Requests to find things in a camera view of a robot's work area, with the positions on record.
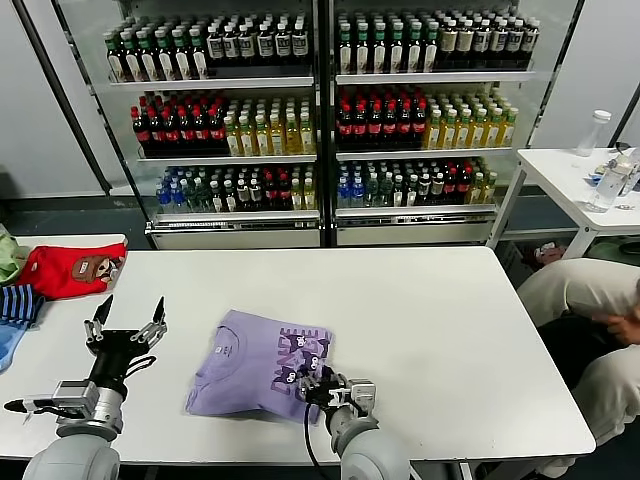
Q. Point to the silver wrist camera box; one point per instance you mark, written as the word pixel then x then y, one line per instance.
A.
pixel 362 397
pixel 75 397

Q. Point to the small blue packet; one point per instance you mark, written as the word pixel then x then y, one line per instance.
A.
pixel 596 176

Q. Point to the black plastic crate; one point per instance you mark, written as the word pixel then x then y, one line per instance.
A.
pixel 515 260

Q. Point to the white side table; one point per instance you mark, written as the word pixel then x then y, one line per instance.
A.
pixel 560 170

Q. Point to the green object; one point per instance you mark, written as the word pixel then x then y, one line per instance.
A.
pixel 615 247

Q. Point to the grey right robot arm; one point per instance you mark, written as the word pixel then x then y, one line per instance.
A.
pixel 370 450

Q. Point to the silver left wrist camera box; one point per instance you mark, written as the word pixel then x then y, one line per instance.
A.
pixel 75 397

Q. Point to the blue black striped garment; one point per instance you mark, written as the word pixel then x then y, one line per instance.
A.
pixel 17 302

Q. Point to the light purple t-shirt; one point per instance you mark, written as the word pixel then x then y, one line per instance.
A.
pixel 240 370

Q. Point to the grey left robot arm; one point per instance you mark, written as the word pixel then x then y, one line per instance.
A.
pixel 75 455

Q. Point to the blue water bottle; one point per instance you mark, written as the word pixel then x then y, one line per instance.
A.
pixel 343 195
pixel 163 200
pixel 177 199
pixel 357 194

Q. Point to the red white small package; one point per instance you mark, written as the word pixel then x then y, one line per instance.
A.
pixel 550 250

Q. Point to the red cap cola bottle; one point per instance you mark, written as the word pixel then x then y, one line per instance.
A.
pixel 218 132
pixel 187 132
pixel 141 132
pixel 404 127
pixel 156 132
pixel 465 185
pixel 270 192
pixel 389 127
pixel 345 127
pixel 451 186
pixel 172 132
pixel 360 127
pixel 202 132
pixel 375 127
pixel 419 126
pixel 284 192

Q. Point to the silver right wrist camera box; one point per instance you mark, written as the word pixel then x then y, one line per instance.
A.
pixel 362 397

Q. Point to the white beige gadget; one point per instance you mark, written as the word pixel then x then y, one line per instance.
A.
pixel 627 167

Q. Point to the black diagonal frame bar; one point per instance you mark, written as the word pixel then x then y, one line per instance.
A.
pixel 66 100

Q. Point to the yellow drink bottle white cap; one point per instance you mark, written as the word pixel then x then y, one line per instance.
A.
pixel 263 141
pixel 292 141
pixel 297 197
pixel 233 142
pixel 248 142
pixel 307 141
pixel 310 196
pixel 277 141

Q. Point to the red bear print t-shirt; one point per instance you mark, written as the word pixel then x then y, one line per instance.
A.
pixel 55 275

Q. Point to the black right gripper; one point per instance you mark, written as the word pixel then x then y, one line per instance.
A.
pixel 330 395

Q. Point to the green cap dark drink bottle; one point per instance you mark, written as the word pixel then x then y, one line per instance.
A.
pixel 217 200
pixel 151 64
pixel 135 65
pixel 412 193
pixel 379 55
pixel 362 55
pixel 345 55
pixel 167 64
pixel 200 62
pixel 396 55
pixel 184 63
pixel 230 199
pixel 120 65
pixel 414 54
pixel 398 194
pixel 431 53

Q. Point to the person bare hand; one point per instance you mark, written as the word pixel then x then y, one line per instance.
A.
pixel 627 330

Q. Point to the clear plastic water bottle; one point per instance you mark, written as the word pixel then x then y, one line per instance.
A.
pixel 602 192

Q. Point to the light green garment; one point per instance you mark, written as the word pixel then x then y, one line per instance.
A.
pixel 7 260

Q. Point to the white cap tan label bottle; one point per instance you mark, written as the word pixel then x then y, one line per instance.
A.
pixel 425 187
pixel 465 44
pixel 449 45
pixel 438 186
pixel 243 195
pixel 256 195

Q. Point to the light blue garment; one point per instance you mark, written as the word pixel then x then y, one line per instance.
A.
pixel 7 345

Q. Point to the yellow drink bottle green label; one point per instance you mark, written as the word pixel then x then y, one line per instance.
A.
pixel 434 134
pixel 449 134
pixel 478 132
pixel 478 190
pixel 491 189
pixel 508 131
pixel 464 133
pixel 493 132

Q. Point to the white cap dark label bottle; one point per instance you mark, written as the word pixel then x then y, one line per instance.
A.
pixel 499 42
pixel 531 40
pixel 246 48
pixel 231 49
pixel 482 42
pixel 282 47
pixel 299 47
pixel 265 48
pixel 515 41
pixel 215 50

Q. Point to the tall clear white-capped bottle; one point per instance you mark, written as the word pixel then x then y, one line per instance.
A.
pixel 590 135

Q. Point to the seated person beige trousers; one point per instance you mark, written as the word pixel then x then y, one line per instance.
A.
pixel 565 285

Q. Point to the beige trouser leg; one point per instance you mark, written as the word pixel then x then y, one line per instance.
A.
pixel 615 390

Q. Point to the clear green water bottle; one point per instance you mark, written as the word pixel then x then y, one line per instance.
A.
pixel 204 197
pixel 385 192
pixel 371 192
pixel 191 197

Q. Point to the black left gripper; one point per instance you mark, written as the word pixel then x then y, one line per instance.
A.
pixel 117 352

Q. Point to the glass beverage display shelf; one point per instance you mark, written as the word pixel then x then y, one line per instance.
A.
pixel 225 225
pixel 415 225

